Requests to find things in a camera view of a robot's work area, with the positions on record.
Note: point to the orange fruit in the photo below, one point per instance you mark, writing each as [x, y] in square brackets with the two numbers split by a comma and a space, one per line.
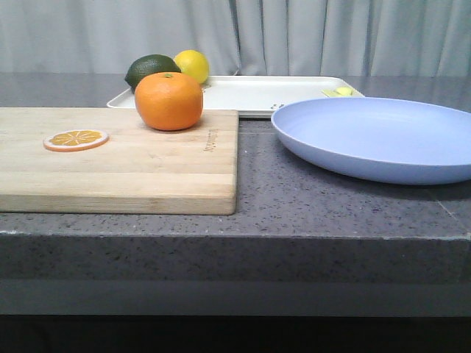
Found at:
[169, 101]

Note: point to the light blue plate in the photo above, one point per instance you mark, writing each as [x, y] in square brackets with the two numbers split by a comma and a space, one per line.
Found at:
[382, 140]

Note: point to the cream white tray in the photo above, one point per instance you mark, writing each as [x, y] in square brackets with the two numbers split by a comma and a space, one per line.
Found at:
[260, 96]

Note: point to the wooden cutting board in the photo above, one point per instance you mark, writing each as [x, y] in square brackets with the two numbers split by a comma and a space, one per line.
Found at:
[139, 170]

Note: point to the yellow lemon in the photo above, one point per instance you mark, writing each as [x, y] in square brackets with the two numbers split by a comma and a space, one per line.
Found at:
[194, 64]

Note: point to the yellow-green peeled fruit pieces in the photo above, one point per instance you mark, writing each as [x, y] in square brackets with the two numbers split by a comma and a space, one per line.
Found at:
[338, 92]

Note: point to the green lime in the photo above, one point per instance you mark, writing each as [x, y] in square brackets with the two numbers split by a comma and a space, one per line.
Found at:
[149, 64]

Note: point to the grey curtain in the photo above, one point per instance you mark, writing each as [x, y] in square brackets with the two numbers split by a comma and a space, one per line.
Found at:
[296, 38]

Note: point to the orange slice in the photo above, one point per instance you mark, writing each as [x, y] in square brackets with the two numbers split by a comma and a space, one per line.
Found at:
[75, 140]

